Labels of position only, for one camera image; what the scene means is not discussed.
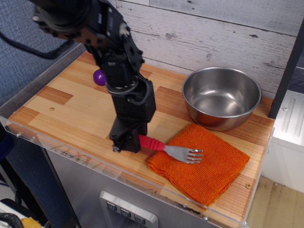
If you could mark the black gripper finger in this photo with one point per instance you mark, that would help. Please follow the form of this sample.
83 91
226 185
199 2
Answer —
127 141
142 129

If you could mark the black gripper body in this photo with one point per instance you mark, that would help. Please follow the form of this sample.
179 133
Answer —
134 106

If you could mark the red handled metal fork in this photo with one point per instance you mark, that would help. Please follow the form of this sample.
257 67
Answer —
182 154

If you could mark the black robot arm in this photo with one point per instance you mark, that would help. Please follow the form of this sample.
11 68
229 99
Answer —
105 34

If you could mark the orange knitted towel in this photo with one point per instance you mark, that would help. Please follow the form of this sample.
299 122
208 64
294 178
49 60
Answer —
202 182

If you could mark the purple toy eggplant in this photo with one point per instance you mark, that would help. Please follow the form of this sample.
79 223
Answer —
99 77

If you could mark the stainless steel cabinet front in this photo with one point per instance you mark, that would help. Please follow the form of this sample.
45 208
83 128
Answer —
127 176

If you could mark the silver button panel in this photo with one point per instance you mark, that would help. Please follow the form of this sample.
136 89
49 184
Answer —
120 213

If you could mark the stainless steel bowl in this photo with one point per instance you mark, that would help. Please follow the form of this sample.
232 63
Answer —
221 98

